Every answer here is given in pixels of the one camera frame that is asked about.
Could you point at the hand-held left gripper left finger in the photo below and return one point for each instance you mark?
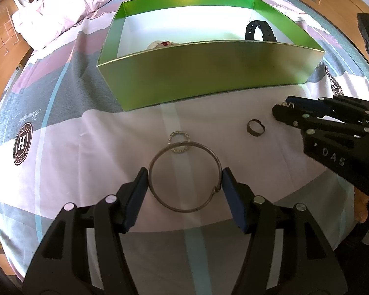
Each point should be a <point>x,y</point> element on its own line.
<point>135,199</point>

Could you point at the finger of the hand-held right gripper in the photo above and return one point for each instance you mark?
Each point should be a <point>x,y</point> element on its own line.
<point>289,115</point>
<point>310,104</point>

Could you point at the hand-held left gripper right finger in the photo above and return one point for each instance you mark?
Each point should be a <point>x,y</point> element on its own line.
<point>235,199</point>

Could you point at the silver bangle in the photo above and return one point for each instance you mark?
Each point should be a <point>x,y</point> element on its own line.
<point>160,158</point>

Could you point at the green cardboard box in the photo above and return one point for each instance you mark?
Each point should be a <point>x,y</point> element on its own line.
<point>209,73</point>

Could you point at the black wrist watch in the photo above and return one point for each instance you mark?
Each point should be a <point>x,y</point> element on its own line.
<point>252,30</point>

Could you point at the person's right hand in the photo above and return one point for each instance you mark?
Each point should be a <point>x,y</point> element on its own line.
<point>361,204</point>

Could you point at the wooden headboard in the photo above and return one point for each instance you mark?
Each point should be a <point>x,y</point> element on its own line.
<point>6,46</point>

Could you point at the pink pillow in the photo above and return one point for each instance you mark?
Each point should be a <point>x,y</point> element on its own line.
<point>64,6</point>

